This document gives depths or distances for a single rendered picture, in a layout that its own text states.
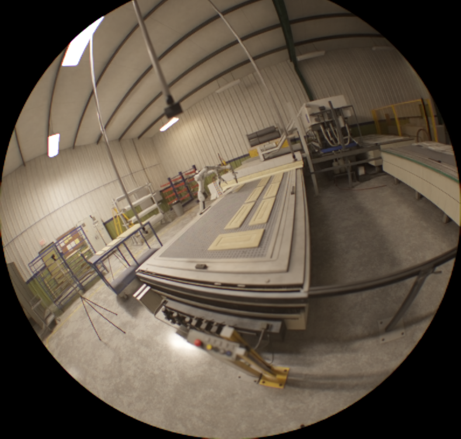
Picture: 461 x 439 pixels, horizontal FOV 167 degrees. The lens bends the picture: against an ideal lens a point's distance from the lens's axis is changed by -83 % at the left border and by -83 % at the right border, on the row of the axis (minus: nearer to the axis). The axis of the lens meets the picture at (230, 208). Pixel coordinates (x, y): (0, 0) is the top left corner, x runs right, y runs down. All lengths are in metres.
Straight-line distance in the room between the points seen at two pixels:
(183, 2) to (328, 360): 6.34
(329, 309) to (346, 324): 0.27
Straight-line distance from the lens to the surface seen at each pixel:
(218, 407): 1.73
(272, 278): 1.01
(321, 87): 8.43
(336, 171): 4.60
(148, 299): 2.10
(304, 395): 1.58
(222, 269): 1.20
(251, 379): 1.64
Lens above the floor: 1.57
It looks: 17 degrees down
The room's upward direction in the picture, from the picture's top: 22 degrees counter-clockwise
